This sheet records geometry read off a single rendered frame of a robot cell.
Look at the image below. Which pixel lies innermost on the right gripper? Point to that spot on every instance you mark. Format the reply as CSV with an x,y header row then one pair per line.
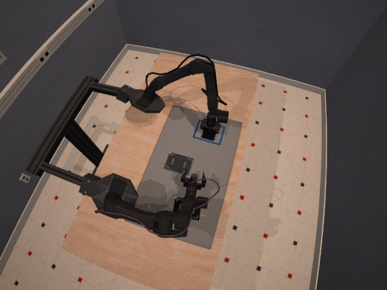
x,y
191,187

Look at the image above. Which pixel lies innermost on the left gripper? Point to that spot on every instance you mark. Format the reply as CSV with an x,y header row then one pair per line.
x,y
211,126

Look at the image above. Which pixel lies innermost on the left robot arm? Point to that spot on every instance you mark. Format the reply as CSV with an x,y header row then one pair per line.
x,y
194,67

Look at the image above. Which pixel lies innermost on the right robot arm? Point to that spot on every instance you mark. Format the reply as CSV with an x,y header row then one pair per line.
x,y
160,222

